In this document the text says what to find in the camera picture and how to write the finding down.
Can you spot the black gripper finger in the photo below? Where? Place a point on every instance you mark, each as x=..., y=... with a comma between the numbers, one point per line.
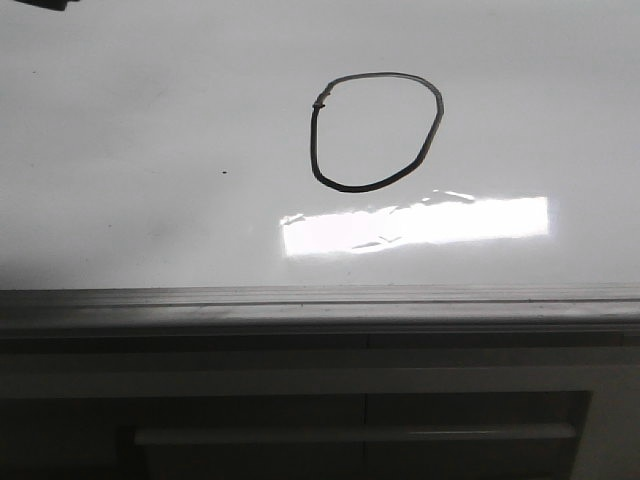
x=54, y=5

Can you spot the white whiteboard with aluminium frame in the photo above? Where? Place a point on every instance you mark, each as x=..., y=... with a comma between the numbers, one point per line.
x=319, y=165

